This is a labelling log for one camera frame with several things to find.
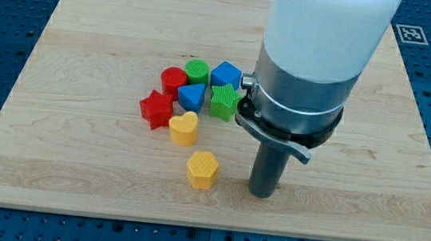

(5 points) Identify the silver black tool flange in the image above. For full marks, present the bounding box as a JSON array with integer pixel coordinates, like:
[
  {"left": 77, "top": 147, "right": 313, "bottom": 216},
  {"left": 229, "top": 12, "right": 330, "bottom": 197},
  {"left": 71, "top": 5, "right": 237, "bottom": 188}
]
[{"left": 235, "top": 45, "right": 359, "bottom": 164}]

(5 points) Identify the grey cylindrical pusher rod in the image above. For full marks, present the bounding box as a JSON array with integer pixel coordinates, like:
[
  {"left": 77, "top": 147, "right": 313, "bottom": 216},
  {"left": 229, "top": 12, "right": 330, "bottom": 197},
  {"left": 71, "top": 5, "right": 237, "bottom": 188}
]
[{"left": 248, "top": 143, "right": 290, "bottom": 199}]

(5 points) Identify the yellow hexagon block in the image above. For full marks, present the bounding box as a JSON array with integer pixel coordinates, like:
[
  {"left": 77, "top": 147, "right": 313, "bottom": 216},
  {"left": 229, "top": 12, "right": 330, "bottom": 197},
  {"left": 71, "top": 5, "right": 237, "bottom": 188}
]
[{"left": 186, "top": 151, "right": 219, "bottom": 190}]

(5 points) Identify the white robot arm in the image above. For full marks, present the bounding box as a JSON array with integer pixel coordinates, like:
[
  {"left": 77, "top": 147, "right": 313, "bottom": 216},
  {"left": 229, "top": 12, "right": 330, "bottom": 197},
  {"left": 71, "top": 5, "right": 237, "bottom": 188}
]
[{"left": 235, "top": 0, "right": 401, "bottom": 199}]

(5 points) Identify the green star block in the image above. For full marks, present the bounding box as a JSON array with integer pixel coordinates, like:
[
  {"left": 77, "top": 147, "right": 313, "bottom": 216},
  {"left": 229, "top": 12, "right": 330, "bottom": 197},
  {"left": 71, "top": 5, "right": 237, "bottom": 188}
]
[{"left": 209, "top": 83, "right": 241, "bottom": 122}]

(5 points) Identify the red star block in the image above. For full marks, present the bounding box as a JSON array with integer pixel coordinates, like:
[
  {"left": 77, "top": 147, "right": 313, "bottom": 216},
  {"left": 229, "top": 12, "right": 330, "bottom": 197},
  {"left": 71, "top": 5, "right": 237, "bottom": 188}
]
[{"left": 139, "top": 90, "right": 173, "bottom": 130}]

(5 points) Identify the blue cube block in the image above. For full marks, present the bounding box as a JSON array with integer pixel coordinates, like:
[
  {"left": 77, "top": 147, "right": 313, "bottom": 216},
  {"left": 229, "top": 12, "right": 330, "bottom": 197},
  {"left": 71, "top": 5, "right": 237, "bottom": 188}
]
[{"left": 210, "top": 61, "right": 242, "bottom": 90}]

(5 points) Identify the yellow heart block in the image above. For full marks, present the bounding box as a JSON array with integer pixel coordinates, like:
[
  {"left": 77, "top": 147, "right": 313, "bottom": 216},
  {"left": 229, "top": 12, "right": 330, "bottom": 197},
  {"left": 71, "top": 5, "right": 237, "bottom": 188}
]
[{"left": 168, "top": 111, "right": 199, "bottom": 146}]

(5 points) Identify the blue triangle block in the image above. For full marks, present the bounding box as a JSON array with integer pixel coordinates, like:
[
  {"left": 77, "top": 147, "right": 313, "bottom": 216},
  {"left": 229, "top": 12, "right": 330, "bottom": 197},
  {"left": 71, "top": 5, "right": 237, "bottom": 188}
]
[{"left": 178, "top": 83, "right": 206, "bottom": 113}]

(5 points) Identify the green cylinder block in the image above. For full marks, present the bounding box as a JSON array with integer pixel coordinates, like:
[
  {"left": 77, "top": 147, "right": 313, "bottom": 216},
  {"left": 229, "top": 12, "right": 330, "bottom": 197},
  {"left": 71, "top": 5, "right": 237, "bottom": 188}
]
[{"left": 184, "top": 59, "right": 210, "bottom": 85}]

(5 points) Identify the red cylinder block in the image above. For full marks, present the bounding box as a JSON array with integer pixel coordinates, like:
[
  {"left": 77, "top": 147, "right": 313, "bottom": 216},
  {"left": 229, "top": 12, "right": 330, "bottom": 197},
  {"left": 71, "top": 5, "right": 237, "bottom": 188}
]
[{"left": 160, "top": 66, "right": 188, "bottom": 101}]

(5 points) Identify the fiducial marker tag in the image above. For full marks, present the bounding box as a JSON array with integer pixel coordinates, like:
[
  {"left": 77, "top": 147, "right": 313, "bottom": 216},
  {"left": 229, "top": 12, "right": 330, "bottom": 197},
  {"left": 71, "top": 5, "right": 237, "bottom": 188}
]
[{"left": 396, "top": 24, "right": 429, "bottom": 45}]

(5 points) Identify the wooden board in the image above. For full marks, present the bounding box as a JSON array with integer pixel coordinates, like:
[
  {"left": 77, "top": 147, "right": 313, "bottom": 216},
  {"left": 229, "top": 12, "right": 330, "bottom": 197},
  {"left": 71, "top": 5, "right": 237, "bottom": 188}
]
[{"left": 0, "top": 0, "right": 431, "bottom": 241}]

